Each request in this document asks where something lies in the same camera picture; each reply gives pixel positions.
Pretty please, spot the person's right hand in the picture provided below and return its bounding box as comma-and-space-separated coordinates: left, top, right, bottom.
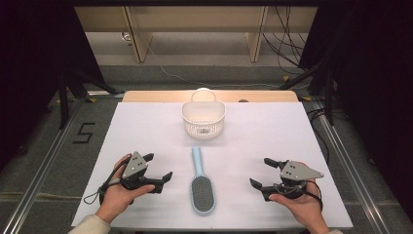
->
268, 178, 331, 234

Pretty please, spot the black metal stand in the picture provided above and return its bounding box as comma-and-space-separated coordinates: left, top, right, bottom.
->
57, 69, 125, 130
279, 61, 336, 127

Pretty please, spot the black floor cable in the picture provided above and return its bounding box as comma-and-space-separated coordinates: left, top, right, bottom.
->
307, 108, 331, 165

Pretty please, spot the light wooden table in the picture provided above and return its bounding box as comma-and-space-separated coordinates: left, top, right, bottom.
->
122, 90, 300, 103

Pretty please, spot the light blue hairbrush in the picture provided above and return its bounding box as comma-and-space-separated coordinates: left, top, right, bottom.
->
190, 146, 216, 216

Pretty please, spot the dark curtain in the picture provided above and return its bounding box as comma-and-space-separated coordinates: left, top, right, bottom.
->
298, 0, 413, 216
0, 0, 105, 171

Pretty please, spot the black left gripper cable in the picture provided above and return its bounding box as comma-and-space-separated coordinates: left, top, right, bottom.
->
83, 158, 131, 206

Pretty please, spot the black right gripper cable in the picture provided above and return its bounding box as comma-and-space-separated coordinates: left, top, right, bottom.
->
304, 179, 324, 211

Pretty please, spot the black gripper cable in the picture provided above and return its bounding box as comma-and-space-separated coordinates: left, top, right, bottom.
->
83, 158, 131, 206
304, 179, 324, 211

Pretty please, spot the beige wooden furniture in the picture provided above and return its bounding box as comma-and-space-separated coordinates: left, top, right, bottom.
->
74, 6, 319, 63

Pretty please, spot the white table mat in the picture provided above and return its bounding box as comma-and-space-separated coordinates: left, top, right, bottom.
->
71, 101, 355, 230

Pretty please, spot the metal floor rail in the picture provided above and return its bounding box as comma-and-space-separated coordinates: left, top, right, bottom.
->
311, 100, 392, 234
0, 97, 86, 234

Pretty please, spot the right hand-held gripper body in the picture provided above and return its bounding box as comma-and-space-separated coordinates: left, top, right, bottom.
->
259, 160, 325, 202

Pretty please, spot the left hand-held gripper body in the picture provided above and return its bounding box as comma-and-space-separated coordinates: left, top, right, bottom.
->
120, 150, 164, 195

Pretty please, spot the person's left hand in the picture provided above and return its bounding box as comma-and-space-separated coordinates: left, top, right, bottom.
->
94, 153, 156, 224

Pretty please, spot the white plastic basket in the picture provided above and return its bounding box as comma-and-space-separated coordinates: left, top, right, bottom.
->
181, 88, 227, 140

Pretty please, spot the bundle of black cables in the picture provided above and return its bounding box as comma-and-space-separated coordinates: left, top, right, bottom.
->
262, 6, 314, 76

